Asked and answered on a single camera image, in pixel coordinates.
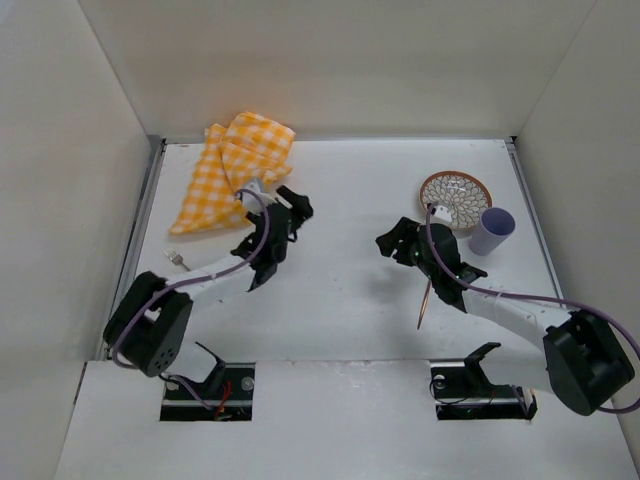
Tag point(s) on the lilac cup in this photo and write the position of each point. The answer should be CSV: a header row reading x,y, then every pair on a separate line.
x,y
494,227

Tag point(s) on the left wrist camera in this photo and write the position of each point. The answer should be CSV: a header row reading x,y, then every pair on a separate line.
x,y
257,186

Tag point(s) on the yellow checkered cloth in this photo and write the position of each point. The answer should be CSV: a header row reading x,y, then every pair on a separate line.
x,y
252,146

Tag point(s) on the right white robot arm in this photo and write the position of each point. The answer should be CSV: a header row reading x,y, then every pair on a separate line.
x,y
576,353

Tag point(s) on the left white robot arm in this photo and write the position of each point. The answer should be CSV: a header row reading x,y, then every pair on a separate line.
x,y
146,332

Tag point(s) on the floral patterned plate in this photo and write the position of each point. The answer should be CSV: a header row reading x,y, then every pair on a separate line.
x,y
465,197

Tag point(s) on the copper spoon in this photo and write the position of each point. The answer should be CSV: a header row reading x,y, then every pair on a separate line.
x,y
424,304

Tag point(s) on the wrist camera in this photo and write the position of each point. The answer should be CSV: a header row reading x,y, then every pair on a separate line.
x,y
440,215
257,186

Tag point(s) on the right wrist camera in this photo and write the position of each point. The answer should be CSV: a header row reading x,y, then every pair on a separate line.
x,y
440,215

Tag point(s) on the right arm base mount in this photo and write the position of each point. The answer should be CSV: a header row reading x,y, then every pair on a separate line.
x,y
462,392

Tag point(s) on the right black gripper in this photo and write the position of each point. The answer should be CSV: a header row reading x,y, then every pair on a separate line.
x,y
406,240

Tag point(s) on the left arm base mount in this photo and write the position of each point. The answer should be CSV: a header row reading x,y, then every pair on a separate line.
x,y
201,386

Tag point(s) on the aluminium rail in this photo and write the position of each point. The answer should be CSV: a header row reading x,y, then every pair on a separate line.
x,y
140,221
513,154

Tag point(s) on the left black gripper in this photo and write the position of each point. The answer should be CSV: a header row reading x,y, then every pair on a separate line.
x,y
288,213

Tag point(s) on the silver copper fork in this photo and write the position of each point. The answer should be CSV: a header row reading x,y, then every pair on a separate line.
x,y
176,259

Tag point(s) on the left aluminium rail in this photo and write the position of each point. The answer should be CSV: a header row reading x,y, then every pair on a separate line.
x,y
140,221

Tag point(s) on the right aluminium rail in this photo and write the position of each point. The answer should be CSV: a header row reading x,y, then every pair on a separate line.
x,y
513,154

